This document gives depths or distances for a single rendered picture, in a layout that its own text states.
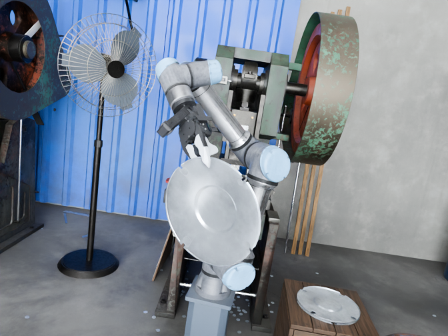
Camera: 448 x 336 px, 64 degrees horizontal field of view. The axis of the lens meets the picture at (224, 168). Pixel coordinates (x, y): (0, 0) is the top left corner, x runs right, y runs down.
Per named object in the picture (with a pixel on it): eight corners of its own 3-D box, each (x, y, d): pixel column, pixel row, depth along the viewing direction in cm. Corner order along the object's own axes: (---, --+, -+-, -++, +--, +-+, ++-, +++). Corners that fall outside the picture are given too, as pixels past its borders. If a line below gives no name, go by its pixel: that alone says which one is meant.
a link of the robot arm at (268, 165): (233, 275, 145) (274, 145, 138) (251, 295, 132) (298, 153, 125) (207, 273, 139) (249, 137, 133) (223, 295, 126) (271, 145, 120)
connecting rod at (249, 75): (253, 125, 199) (263, 61, 192) (231, 122, 199) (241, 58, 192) (251, 123, 220) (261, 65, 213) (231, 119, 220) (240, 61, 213)
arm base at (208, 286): (227, 303, 141) (231, 281, 139) (190, 295, 143) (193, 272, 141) (233, 285, 156) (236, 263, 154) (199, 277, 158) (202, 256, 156)
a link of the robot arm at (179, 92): (174, 83, 101) (160, 101, 106) (180, 96, 99) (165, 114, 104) (195, 86, 106) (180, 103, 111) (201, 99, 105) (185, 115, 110)
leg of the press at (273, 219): (271, 333, 199) (301, 175, 182) (250, 331, 199) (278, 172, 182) (259, 260, 290) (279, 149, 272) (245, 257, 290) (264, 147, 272)
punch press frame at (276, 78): (255, 298, 203) (299, 51, 177) (179, 287, 203) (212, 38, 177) (249, 242, 281) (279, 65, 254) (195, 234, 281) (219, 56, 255)
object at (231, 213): (274, 217, 104) (276, 216, 104) (221, 292, 85) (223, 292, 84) (211, 139, 102) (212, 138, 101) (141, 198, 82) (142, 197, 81)
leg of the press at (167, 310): (175, 319, 199) (195, 160, 182) (154, 316, 199) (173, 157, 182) (193, 250, 290) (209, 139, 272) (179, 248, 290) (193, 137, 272)
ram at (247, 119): (250, 163, 201) (259, 110, 195) (223, 159, 201) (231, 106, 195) (249, 158, 218) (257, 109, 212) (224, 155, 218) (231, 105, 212)
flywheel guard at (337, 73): (337, 180, 173) (375, -2, 157) (278, 171, 173) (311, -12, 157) (299, 149, 274) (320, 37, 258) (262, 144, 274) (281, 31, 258)
